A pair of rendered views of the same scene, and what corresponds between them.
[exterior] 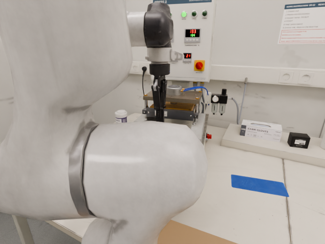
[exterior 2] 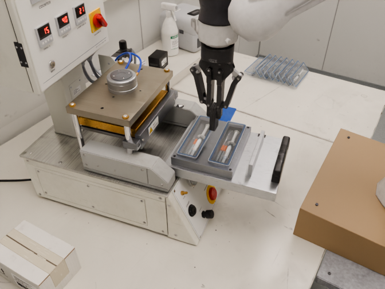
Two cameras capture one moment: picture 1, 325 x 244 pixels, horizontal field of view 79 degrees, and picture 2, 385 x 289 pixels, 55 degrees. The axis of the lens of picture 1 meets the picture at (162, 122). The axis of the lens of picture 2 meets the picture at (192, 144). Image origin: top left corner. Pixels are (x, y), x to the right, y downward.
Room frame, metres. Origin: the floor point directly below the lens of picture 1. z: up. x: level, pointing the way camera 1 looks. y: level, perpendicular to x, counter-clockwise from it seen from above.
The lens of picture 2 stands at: (0.73, 0.79, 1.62)
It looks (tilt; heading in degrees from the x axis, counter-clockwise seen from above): 39 degrees down; 275
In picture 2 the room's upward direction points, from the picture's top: straight up
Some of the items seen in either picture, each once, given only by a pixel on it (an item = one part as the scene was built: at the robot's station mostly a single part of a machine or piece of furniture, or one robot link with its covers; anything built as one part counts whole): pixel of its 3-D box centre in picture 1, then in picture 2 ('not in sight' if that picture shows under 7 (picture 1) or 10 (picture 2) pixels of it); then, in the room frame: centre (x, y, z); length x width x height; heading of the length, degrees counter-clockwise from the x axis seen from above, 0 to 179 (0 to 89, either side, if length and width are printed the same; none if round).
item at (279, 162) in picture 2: not in sight; (281, 157); (0.56, 0.06, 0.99); 0.15 x 0.02 x 0.04; 75
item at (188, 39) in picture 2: not in sight; (188, 26); (0.91, -1.08, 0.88); 0.25 x 0.20 x 0.17; 147
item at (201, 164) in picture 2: not in sight; (212, 144); (0.74, 0.01, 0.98); 0.20 x 0.17 x 0.03; 75
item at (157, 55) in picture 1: (166, 55); (212, 26); (0.75, -0.01, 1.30); 0.13 x 0.12 x 0.05; 73
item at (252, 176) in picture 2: not in sight; (229, 151); (0.70, 0.02, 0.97); 0.30 x 0.22 x 0.08; 165
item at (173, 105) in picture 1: (175, 101); (126, 99); (0.99, -0.07, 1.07); 0.22 x 0.17 x 0.10; 75
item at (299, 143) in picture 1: (298, 140); (158, 60); (1.03, -0.78, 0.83); 0.09 x 0.06 x 0.07; 73
